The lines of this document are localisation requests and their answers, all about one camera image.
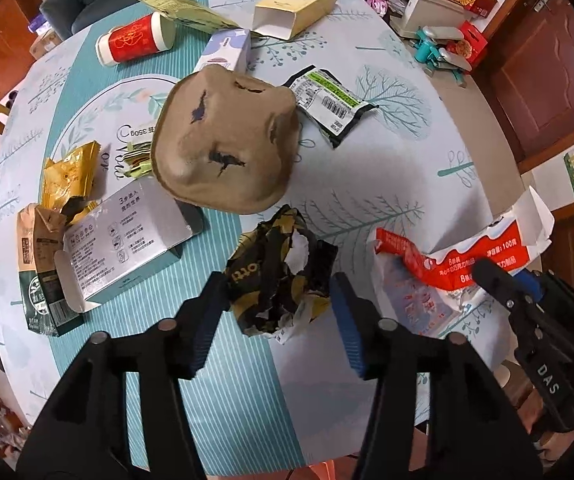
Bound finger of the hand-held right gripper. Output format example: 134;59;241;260
471;259;543;313

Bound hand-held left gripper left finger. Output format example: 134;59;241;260
16;271;230;480

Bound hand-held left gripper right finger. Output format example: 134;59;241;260
329;272;543;480

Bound red white carton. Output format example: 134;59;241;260
371;187;554;342

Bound black yellow wrapper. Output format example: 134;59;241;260
224;205;339;346

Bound green red sachet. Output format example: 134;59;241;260
123;141;156;181

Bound black green snack wrapper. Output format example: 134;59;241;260
287;65;379;149

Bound white grey box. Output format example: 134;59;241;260
54;189;206;314

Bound tree print tablecloth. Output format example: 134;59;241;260
0;0;535;478

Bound brown pulp tray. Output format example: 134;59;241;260
151;64;301;214

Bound brown green paper bag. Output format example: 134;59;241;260
16;203;86;337

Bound yellow snack wrapper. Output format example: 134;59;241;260
42;141;104;213

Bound wooden door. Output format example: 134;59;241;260
472;0;574;161

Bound small red gift box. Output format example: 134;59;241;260
450;21;488;66

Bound lavender small box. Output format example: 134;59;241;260
192;28;253;75

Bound red paper cup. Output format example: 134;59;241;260
96;12;177;67

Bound white low cabinet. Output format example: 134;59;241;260
384;0;473;38

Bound olive green bag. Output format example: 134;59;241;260
134;0;241;32

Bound cream cardboard box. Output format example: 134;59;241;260
252;0;338;41

